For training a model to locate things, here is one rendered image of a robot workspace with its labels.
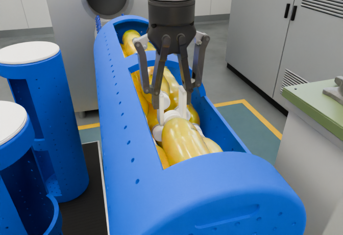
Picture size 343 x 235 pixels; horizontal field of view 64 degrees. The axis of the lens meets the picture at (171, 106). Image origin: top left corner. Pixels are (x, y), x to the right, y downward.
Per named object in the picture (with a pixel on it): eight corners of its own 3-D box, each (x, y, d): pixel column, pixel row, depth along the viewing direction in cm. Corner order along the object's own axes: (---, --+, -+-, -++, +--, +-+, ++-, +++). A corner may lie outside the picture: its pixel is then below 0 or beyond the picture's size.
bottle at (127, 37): (119, 45, 102) (126, 64, 87) (124, 27, 99) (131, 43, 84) (138, 49, 105) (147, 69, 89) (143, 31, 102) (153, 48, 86)
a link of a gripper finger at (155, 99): (159, 85, 49) (143, 87, 49) (159, 109, 52) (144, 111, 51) (157, 81, 51) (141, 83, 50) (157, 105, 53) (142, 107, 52)
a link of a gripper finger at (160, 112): (164, 95, 50) (160, 95, 50) (164, 126, 53) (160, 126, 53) (160, 87, 52) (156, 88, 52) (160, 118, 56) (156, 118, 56)
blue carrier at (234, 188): (164, 79, 121) (165, 13, 106) (282, 286, 49) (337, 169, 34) (97, 85, 114) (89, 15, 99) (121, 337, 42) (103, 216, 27)
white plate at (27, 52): (22, 39, 140) (22, 41, 141) (-23, 58, 117) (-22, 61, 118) (70, 43, 135) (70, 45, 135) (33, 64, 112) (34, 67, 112)
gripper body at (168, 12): (189, -9, 47) (188, 43, 52) (140, -7, 45) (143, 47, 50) (205, -1, 41) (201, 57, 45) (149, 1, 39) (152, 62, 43)
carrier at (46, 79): (58, 165, 187) (31, 198, 163) (22, 41, 141) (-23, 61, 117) (97, 173, 181) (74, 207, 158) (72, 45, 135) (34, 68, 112)
